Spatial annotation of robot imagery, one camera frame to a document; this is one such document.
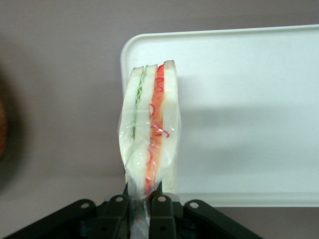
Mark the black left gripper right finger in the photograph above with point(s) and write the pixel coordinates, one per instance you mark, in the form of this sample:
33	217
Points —
162	216

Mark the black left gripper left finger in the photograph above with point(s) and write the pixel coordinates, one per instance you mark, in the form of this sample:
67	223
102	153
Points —
113	216

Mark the triangular sandwich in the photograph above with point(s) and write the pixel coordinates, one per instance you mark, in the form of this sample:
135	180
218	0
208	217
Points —
152	124

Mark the cream rectangular plastic tray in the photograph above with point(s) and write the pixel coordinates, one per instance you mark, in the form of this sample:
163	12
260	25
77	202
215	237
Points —
249	112

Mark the brown round wicker basket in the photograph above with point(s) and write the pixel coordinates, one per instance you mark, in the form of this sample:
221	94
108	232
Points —
2	129

